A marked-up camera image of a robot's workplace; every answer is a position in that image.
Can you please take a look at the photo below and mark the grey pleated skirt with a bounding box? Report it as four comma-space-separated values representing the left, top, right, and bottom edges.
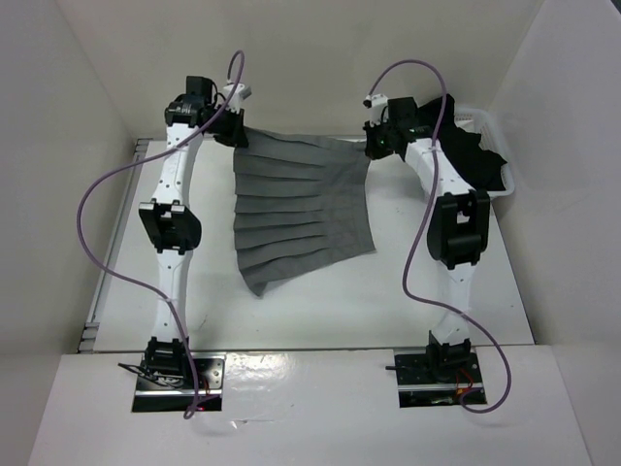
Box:
233, 129, 376, 296

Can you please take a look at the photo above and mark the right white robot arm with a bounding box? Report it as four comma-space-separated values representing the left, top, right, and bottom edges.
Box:
363, 94, 490, 383

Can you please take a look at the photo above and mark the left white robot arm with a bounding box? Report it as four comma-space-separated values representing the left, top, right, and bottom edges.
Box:
139, 76, 251, 388

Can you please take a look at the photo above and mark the white plastic basket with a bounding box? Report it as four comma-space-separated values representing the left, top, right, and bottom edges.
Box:
408, 104, 516, 200

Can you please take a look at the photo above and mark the black skirt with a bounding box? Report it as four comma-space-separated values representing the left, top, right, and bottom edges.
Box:
438, 94, 507, 191

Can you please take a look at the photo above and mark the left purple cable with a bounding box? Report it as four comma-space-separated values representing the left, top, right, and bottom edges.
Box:
77, 50, 246, 419

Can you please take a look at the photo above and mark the purple cable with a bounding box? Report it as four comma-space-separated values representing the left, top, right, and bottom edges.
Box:
368, 60, 513, 414
77, 50, 246, 419

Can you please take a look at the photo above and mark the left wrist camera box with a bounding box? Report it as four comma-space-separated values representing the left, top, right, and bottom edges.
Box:
222, 83, 252, 114

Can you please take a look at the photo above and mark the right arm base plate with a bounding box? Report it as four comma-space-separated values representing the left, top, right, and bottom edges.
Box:
385, 348, 487, 408

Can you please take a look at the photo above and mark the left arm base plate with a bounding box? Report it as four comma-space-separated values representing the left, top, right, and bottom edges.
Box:
117, 355, 225, 414

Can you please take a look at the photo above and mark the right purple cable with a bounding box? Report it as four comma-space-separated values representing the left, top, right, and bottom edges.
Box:
368, 60, 513, 414

